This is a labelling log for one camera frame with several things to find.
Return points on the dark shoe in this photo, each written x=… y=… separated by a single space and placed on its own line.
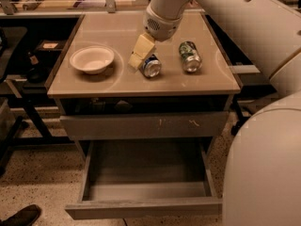
x=25 y=217

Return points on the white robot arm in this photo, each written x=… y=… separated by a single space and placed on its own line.
x=262 y=182

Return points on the closed grey top drawer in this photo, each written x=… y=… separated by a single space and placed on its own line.
x=130 y=126

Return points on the green soda can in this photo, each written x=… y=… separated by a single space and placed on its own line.
x=191 y=60

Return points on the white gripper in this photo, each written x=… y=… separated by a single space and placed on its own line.
x=162 y=27

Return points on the blue pepsi can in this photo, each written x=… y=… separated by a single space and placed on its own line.
x=151 y=67

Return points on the grey drawer cabinet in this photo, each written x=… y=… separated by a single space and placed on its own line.
x=119 y=89

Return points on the white paper bowl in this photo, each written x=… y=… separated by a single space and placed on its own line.
x=92 y=59

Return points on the open grey middle drawer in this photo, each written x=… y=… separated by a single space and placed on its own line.
x=146 y=178

